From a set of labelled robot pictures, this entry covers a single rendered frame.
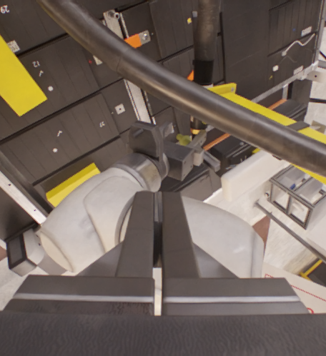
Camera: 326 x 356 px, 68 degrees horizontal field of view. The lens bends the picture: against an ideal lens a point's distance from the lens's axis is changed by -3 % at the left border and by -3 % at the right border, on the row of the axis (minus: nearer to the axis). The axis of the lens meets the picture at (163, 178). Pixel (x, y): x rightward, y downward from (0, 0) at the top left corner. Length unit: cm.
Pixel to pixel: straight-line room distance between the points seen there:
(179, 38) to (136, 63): 50
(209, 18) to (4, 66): 42
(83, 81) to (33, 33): 14
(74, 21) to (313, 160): 26
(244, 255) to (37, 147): 56
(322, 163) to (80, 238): 28
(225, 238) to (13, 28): 54
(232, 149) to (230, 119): 70
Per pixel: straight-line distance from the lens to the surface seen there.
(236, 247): 27
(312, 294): 44
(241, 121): 24
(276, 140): 25
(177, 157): 46
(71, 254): 33
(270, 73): 106
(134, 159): 42
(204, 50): 60
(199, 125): 66
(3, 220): 98
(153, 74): 25
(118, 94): 71
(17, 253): 97
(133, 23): 69
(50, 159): 71
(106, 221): 32
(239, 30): 87
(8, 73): 60
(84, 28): 28
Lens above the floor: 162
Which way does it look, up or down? 43 degrees down
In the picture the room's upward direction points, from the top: 137 degrees clockwise
